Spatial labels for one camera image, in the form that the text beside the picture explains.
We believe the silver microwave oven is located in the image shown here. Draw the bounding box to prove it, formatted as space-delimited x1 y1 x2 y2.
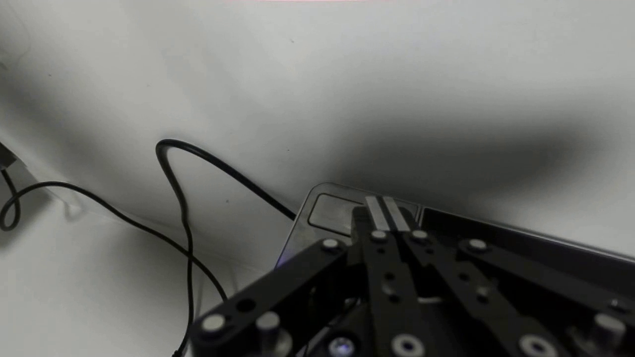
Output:
278 185 635 316

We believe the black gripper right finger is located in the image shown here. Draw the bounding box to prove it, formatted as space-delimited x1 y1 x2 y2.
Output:
383 197 635 357

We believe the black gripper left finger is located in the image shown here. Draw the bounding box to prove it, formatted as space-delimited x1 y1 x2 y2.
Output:
191 207 425 357

